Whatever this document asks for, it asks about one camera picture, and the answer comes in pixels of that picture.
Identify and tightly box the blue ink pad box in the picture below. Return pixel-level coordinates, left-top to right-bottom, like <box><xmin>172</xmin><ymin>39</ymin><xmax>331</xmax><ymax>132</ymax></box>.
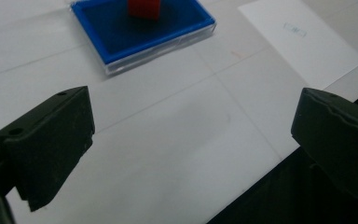
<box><xmin>69</xmin><ymin>0</ymin><xmax>217</xmax><ymax>77</ymax></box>

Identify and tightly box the white paper sheet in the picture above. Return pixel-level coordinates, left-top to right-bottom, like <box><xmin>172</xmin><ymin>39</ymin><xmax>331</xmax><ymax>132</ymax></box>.
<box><xmin>237</xmin><ymin>0</ymin><xmax>358</xmax><ymax>91</ymax></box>

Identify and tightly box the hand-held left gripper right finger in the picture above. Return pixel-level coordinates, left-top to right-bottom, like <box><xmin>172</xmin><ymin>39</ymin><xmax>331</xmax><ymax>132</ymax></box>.
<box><xmin>290</xmin><ymin>87</ymin><xmax>358</xmax><ymax>203</ymax></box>

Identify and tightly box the red stamp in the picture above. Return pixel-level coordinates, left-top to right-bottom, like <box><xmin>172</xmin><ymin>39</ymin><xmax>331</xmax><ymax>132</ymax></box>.
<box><xmin>127</xmin><ymin>0</ymin><xmax>162</xmax><ymax>21</ymax></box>

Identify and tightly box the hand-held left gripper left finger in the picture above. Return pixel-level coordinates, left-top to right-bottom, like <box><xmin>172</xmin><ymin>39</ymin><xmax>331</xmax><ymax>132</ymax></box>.
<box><xmin>0</xmin><ymin>85</ymin><xmax>96</xmax><ymax>213</ymax></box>

